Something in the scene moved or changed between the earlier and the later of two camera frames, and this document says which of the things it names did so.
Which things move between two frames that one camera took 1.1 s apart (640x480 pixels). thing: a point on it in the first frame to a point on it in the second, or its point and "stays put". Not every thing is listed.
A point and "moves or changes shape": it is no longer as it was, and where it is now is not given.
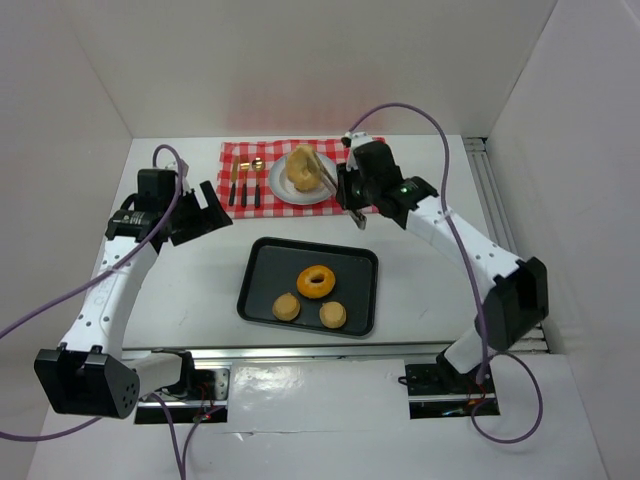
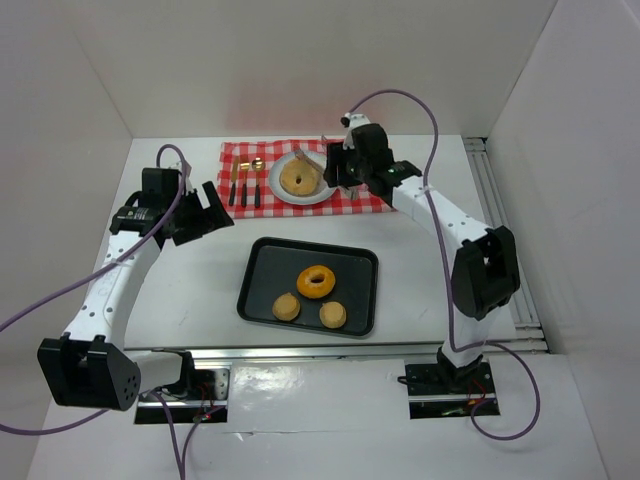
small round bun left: x=286 y=307 stays put
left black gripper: x=195 y=215 stays put
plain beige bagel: x=303 y=168 moves or changes shape
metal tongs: x=332 y=185 to x=348 y=189
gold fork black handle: x=244 y=167 stays put
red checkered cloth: x=243 y=188 stays put
